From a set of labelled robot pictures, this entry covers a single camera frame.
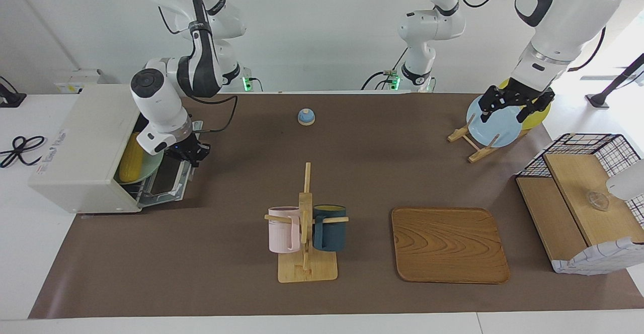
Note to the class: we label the light blue plate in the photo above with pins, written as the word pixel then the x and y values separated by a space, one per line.
pixel 498 130

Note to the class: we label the brown table mat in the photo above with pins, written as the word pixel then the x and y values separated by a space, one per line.
pixel 226 248

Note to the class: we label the dark teal mug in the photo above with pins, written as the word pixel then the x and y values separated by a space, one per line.
pixel 332 231

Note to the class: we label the wooden step shelf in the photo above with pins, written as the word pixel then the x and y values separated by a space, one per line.
pixel 573 178

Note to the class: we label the wooden mug tree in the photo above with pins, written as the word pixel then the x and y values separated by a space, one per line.
pixel 305 268

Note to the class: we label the pale green plate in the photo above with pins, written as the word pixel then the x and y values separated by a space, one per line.
pixel 152 165

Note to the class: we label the white rounded device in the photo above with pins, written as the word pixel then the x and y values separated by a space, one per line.
pixel 629 183

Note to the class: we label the wooden plate rack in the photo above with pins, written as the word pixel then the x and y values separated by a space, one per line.
pixel 475 154

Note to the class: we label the small black stand base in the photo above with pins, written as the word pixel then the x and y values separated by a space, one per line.
pixel 10 98

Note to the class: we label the small blue call bell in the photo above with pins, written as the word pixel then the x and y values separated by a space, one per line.
pixel 306 117

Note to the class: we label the black stand with long pole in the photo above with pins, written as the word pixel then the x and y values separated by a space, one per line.
pixel 616 80

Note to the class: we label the yellow corn cob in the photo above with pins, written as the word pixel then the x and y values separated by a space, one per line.
pixel 132 160

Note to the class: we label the wooden serving tray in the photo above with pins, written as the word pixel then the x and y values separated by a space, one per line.
pixel 448 246

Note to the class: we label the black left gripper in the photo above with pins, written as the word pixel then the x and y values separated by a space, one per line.
pixel 518 93

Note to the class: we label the pink mug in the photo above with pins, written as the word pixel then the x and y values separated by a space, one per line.
pixel 282 231

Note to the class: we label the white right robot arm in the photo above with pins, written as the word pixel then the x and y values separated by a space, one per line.
pixel 156 100

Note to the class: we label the small clear glass dish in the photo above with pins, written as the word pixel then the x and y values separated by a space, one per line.
pixel 598 200

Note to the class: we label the yellow plate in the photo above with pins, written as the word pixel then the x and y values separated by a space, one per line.
pixel 538 117

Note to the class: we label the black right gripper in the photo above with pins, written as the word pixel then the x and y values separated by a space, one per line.
pixel 185 144

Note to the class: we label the cream toaster oven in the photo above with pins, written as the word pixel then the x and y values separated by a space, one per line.
pixel 75 148

